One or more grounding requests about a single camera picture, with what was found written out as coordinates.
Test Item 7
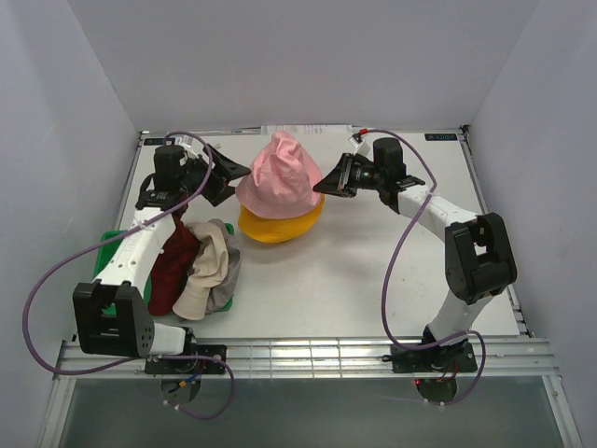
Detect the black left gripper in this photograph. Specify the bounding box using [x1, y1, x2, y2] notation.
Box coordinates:
[178, 144, 251, 207]

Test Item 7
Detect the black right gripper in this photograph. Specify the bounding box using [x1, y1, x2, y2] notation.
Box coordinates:
[312, 153, 383, 199]

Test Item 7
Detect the pink bucket hat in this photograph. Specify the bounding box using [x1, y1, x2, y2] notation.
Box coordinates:
[235, 131, 323, 219]

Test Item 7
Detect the yellow bucket hat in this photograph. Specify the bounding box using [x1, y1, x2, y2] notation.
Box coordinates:
[238, 199, 325, 244]

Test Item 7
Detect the dark red bucket hat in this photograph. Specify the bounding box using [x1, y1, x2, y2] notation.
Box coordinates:
[148, 219, 201, 316]

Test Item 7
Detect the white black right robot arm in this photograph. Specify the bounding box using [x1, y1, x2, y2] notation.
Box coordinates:
[313, 129, 518, 371]

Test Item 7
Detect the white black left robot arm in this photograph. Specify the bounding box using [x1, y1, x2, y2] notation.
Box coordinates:
[73, 142, 251, 373]

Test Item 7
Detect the beige bucket hat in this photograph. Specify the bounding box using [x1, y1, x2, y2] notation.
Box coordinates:
[173, 219, 229, 321]

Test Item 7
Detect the left corner label sticker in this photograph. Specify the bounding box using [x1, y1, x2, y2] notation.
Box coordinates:
[143, 138, 164, 147]

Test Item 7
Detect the dark label sticker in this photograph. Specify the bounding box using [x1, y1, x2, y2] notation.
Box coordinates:
[423, 133, 458, 142]

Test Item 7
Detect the grey bucket hat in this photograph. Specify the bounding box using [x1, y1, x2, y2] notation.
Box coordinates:
[206, 225, 243, 315]

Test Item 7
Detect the green plastic bin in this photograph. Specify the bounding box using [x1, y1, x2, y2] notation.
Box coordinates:
[93, 222, 236, 319]

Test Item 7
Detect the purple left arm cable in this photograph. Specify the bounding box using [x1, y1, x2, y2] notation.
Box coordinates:
[22, 130, 234, 419]

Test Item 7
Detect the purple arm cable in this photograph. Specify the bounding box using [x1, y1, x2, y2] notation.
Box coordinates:
[352, 128, 487, 408]
[22, 130, 234, 419]

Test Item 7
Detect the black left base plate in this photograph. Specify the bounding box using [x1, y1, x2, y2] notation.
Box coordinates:
[144, 343, 228, 375]

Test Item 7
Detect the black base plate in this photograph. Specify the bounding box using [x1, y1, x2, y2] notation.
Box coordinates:
[382, 341, 478, 373]
[144, 343, 228, 375]

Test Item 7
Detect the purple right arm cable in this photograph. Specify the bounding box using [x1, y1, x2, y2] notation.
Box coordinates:
[352, 128, 487, 408]

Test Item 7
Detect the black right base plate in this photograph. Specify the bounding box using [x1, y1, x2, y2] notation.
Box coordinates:
[382, 341, 478, 373]

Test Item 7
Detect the aluminium table frame rail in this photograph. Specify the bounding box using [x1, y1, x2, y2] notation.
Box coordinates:
[53, 336, 561, 382]

